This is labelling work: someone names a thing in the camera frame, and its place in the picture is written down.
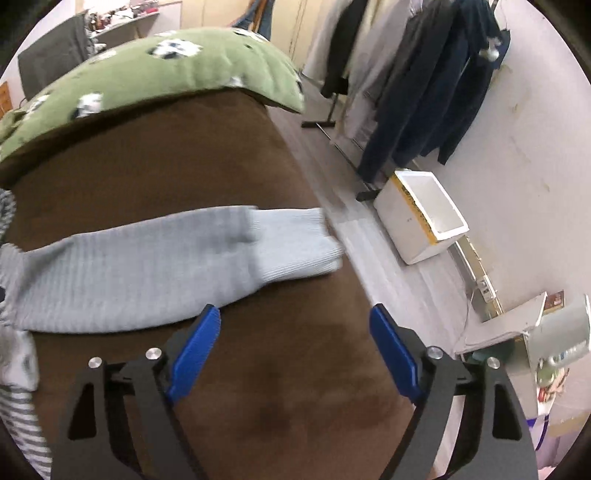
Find black hanging jacket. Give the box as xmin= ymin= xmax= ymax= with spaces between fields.
xmin=321 ymin=0 xmax=370 ymax=97

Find navy hanging jacket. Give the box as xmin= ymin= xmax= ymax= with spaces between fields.
xmin=357 ymin=0 xmax=512 ymax=184

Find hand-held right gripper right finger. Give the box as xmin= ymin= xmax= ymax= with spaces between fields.
xmin=369 ymin=303 xmax=540 ymax=480

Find black clothes rack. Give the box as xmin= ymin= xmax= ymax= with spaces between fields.
xmin=302 ymin=92 xmax=384 ymax=202

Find grey striped sweater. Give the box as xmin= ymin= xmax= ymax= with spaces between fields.
xmin=0 ymin=187 xmax=345 ymax=476

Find white power strip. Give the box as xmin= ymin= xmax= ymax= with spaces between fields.
xmin=475 ymin=274 xmax=498 ymax=304

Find white foam box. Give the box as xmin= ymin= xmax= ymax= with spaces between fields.
xmin=373 ymin=170 xmax=470 ymax=265

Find dark grey cloth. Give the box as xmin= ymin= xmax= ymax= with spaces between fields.
xmin=17 ymin=14 xmax=93 ymax=100

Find white cable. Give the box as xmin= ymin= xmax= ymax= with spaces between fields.
xmin=455 ymin=286 xmax=483 ymax=352

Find green printed blanket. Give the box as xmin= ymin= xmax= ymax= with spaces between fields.
xmin=0 ymin=27 xmax=306 ymax=162

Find brown bed cover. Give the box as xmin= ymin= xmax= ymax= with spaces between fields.
xmin=0 ymin=90 xmax=444 ymax=480

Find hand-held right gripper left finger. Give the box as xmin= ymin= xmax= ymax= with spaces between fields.
xmin=50 ymin=304 xmax=221 ymax=480

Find cluttered white desk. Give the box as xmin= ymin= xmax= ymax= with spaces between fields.
xmin=85 ymin=0 xmax=162 ymax=47

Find white paper board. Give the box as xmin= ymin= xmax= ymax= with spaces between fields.
xmin=455 ymin=292 xmax=549 ymax=356

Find light grey hanging coat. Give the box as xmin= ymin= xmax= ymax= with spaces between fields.
xmin=335 ymin=0 xmax=426 ymax=144

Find blue jeans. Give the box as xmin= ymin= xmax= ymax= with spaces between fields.
xmin=231 ymin=0 xmax=274 ymax=38

